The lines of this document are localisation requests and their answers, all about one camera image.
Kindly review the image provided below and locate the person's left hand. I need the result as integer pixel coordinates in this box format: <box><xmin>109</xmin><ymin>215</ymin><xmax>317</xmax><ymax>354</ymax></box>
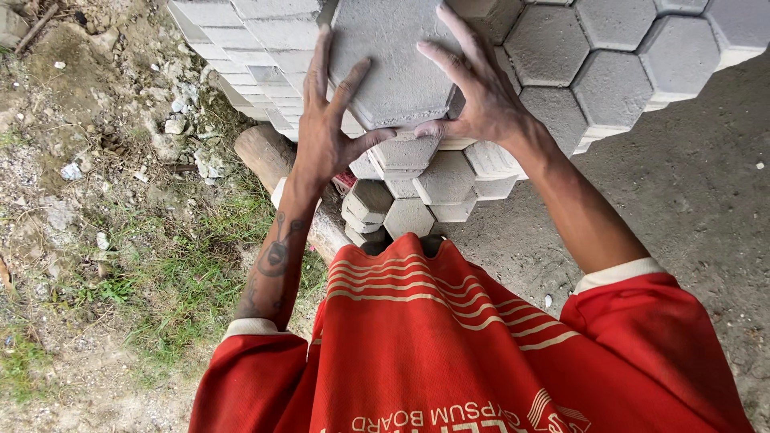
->
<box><xmin>291</xmin><ymin>24</ymin><xmax>398</xmax><ymax>190</ymax></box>

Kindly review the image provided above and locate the person's right hand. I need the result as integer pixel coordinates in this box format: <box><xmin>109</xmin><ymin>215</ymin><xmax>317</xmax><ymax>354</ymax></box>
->
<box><xmin>413</xmin><ymin>4</ymin><xmax>543</xmax><ymax>152</ymax></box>

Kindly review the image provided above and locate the heap of concrete rubble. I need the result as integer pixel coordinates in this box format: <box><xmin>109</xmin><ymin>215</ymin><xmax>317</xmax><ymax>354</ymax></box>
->
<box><xmin>161</xmin><ymin>75</ymin><xmax>232</xmax><ymax>184</ymax></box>

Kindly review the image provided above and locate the grey hexagonal paving block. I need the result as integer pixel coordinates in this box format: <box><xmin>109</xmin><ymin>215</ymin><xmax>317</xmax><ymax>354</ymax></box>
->
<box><xmin>326</xmin><ymin>0</ymin><xmax>465</xmax><ymax>131</ymax></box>

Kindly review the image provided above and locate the thin wooden stick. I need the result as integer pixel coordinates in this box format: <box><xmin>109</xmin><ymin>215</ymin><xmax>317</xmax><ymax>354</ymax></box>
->
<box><xmin>13</xmin><ymin>3</ymin><xmax>61</xmax><ymax>54</ymax></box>

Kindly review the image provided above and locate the person's red striped jersey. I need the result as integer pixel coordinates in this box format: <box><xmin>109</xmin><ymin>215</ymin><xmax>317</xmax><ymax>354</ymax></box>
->
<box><xmin>188</xmin><ymin>233</ymin><xmax>756</xmax><ymax>433</ymax></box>

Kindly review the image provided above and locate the brown wooden log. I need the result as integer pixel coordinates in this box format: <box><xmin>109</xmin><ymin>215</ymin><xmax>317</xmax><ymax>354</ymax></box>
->
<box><xmin>234</xmin><ymin>123</ymin><xmax>356</xmax><ymax>267</ymax></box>

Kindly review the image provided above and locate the small red packet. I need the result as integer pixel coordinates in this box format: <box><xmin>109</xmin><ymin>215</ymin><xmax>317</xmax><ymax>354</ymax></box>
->
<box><xmin>332</xmin><ymin>170</ymin><xmax>359</xmax><ymax>197</ymax></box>

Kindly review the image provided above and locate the stack of grey hexagonal pavers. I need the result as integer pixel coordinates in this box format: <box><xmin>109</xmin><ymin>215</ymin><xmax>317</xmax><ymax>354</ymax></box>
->
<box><xmin>167</xmin><ymin>0</ymin><xmax>770</xmax><ymax>249</ymax></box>

